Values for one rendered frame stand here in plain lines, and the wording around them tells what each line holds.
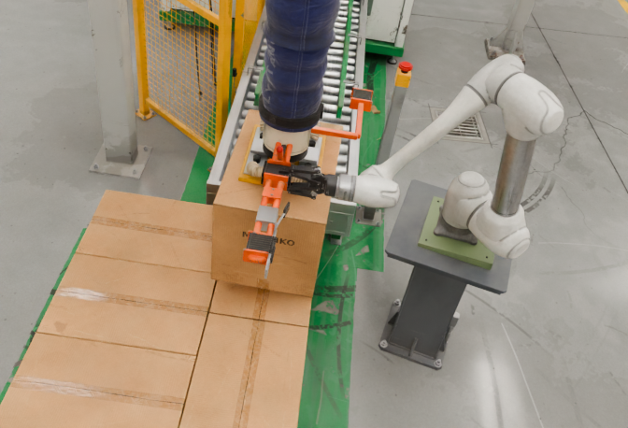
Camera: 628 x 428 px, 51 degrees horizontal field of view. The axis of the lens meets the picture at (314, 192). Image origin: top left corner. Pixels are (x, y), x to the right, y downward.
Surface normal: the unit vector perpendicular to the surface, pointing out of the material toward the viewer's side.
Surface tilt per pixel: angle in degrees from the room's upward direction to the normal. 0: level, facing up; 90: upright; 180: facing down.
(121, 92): 90
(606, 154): 0
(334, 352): 0
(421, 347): 90
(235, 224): 89
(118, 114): 90
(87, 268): 0
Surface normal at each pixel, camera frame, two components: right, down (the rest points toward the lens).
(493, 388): 0.12, -0.73
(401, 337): -0.33, 0.60
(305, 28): 0.13, 0.78
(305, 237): -0.13, 0.64
